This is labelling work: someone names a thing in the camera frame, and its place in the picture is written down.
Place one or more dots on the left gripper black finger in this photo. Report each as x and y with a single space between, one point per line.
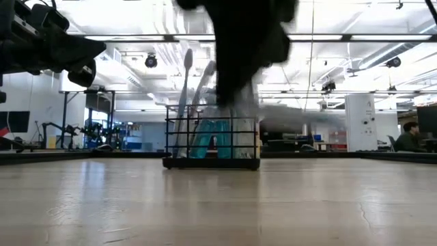
71 59
71 42

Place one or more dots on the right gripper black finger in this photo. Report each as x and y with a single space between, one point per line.
232 75

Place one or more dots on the teal mouthwash bottle white cap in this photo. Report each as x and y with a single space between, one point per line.
223 140
201 140

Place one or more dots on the small black robot arm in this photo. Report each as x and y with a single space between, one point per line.
70 130

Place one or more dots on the black ceiling spotlight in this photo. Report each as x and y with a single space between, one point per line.
393 62
328 87
151 61

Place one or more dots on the blue storage shelf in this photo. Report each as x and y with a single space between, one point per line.
129 143

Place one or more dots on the black overhead crossbar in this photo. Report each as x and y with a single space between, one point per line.
346 37

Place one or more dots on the red shelf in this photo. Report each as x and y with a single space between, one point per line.
338 136

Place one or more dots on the person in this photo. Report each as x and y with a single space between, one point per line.
408 141

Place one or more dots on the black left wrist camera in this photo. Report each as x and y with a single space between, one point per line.
51 18

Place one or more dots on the black metal stand frame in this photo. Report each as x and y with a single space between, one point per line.
64 119

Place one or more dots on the black aluminium table frame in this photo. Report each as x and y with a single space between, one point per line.
34 158

